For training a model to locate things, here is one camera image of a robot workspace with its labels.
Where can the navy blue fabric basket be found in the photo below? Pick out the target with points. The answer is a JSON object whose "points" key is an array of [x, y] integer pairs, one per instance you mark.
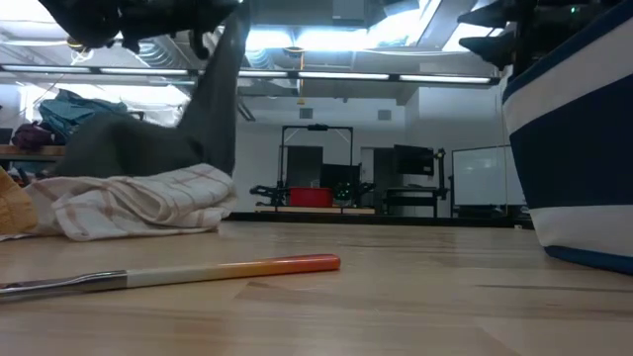
{"points": [[573, 163]]}

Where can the red plastic bin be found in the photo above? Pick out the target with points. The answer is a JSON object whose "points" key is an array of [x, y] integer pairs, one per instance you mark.
{"points": [[310, 197]]}

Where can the black monitor on stand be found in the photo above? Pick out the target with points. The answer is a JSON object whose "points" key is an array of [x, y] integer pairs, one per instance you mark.
{"points": [[413, 159]]}

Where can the white checked towel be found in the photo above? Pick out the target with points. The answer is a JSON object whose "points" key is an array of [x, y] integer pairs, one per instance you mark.
{"points": [[148, 203]]}

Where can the ceiling light strip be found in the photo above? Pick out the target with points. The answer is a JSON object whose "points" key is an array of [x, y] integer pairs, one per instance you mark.
{"points": [[346, 75]]}

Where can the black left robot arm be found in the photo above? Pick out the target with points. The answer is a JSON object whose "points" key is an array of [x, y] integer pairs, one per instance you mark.
{"points": [[74, 20]]}

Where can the wooden workbench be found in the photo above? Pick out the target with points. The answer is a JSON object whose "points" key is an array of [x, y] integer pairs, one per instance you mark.
{"points": [[29, 151]]}

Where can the mustard yellow towel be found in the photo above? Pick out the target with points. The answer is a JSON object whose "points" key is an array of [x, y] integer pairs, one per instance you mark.
{"points": [[15, 207]]}

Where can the pile of teal clothes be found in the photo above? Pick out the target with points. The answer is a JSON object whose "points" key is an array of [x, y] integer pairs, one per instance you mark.
{"points": [[74, 111]]}

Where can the black metal table frame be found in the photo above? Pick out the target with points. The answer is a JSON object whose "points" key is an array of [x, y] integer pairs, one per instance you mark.
{"points": [[395, 219]]}

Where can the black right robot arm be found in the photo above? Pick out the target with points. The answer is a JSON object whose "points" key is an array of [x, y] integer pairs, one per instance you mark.
{"points": [[573, 20]]}

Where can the maroon bag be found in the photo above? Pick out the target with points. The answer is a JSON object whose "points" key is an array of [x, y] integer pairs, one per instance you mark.
{"points": [[29, 137]]}

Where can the small black robot arm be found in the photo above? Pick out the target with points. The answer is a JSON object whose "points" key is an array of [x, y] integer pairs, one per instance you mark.
{"points": [[353, 190], [267, 193]]}

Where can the grey waffle towel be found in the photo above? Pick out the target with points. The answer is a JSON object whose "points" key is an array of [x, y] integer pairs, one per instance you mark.
{"points": [[212, 109]]}

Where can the whiteboard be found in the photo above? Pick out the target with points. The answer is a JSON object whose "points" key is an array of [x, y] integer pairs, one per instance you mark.
{"points": [[487, 175]]}

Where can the black framed robot station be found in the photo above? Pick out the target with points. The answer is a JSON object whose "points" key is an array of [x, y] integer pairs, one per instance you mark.
{"points": [[316, 127]]}

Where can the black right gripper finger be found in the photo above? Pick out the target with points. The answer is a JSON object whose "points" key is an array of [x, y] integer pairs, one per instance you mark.
{"points": [[489, 49], [489, 17]]}

